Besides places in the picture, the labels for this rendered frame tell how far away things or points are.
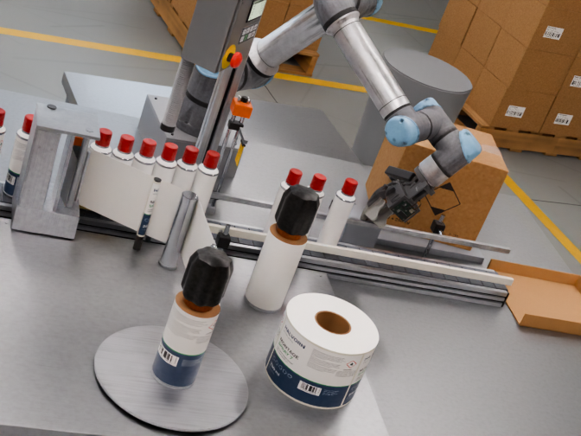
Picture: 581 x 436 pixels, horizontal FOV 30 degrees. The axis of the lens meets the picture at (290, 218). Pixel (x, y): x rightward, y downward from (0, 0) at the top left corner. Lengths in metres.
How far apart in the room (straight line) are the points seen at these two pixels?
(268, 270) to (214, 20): 0.57
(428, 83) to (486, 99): 1.36
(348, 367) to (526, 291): 1.05
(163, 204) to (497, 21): 4.20
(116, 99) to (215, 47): 0.90
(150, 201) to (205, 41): 0.38
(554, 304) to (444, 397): 0.71
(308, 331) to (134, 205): 0.55
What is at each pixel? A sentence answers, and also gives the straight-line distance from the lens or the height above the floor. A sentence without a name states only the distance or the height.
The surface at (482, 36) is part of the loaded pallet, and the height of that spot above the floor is 0.52.
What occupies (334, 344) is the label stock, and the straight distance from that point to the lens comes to 2.17.
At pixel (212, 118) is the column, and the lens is 2.67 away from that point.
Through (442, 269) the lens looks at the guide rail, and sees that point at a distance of 2.86.
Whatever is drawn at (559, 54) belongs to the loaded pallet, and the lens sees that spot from 6.35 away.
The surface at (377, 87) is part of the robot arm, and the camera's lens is 2.65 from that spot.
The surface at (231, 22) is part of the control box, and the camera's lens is 2.43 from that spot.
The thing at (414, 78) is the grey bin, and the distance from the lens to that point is 5.06.
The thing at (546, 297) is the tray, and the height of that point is 0.83.
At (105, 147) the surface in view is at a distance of 2.53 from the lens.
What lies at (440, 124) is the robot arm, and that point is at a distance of 2.73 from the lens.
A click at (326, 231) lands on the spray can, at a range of 2.74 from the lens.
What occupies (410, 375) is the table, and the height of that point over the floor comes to 0.83.
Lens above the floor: 2.19
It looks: 27 degrees down
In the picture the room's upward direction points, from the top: 21 degrees clockwise
